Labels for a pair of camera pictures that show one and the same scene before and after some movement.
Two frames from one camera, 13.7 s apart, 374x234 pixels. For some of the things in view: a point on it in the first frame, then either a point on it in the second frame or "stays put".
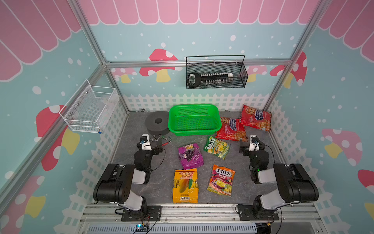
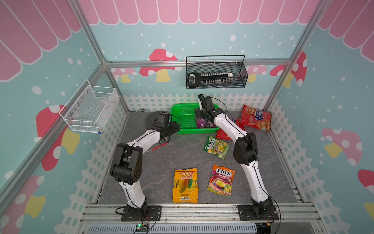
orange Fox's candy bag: [221, 180] stays put
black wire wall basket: [216, 75] stays put
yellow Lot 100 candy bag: [185, 188] stays put
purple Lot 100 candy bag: [190, 156] -> [203, 123]
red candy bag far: [255, 118] stays put
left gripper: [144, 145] -> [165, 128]
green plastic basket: [194, 120] stays put
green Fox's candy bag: [216, 147] stays put
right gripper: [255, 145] -> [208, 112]
